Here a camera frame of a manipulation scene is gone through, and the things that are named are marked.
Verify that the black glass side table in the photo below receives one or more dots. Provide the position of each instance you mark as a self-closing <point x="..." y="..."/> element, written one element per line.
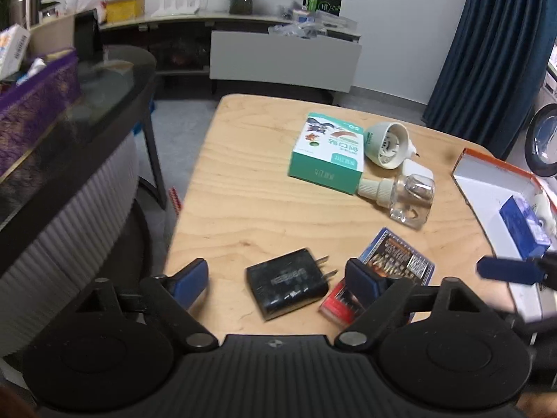
<point x="69" y="211"/>

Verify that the wooden table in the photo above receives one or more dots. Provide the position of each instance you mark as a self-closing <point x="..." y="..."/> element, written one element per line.
<point x="242" y="208"/>

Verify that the white square charger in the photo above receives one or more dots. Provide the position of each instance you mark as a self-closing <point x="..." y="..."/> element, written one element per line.
<point x="410" y="167"/>

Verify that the white plastic bag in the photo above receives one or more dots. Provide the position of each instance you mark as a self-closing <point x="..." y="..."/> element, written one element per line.
<point x="78" y="6"/>

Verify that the clear liquid refill bottle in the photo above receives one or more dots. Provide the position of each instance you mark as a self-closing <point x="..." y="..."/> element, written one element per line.
<point x="407" y="198"/>

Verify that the yellow box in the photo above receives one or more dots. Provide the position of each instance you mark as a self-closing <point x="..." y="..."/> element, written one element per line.
<point x="124" y="10"/>

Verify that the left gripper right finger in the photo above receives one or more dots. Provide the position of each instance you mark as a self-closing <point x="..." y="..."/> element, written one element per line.
<point x="365" y="287"/>

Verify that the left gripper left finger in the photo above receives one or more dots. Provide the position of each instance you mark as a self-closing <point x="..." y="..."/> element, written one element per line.
<point x="167" y="301"/>

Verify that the blue small box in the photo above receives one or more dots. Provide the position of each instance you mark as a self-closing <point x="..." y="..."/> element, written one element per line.
<point x="528" y="235"/>

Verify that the blue playing card pack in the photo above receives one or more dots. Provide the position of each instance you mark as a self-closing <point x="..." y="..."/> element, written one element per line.
<point x="390" y="256"/>

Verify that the white plug-in device in box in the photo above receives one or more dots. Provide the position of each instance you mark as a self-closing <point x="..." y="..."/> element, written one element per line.
<point x="543" y="212"/>

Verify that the white mosquito repellent heater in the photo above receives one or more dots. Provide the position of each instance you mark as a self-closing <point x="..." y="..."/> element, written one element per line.
<point x="388" y="144"/>

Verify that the TV console cabinet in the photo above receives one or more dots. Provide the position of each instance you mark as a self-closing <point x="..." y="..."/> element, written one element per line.
<point x="224" y="47"/>

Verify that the black green display card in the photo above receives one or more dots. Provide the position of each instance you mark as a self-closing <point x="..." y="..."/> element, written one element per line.
<point x="329" y="6"/>

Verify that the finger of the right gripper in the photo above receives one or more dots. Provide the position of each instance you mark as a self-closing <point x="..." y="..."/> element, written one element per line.
<point x="509" y="270"/>

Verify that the white wifi router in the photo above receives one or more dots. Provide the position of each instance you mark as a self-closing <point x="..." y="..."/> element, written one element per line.
<point x="176" y="7"/>

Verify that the clear plastic items pile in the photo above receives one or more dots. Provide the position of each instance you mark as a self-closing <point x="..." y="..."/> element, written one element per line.
<point x="305" y="30"/>

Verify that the green white bandage box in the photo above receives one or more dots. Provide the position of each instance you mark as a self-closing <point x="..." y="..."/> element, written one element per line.
<point x="329" y="152"/>

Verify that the orange white open box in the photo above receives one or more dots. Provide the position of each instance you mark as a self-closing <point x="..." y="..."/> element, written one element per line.
<point x="486" y="184"/>

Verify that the blue curtain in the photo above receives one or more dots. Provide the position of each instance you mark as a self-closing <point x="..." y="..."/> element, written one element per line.
<point x="493" y="71"/>

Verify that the black USB charger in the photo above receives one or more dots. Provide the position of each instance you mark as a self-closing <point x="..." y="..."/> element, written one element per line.
<point x="287" y="283"/>

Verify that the silver washing machine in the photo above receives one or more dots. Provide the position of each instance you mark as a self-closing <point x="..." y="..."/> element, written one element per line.
<point x="535" y="146"/>

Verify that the purple gold gift box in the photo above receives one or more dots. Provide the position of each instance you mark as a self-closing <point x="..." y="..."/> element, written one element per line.
<point x="30" y="110"/>

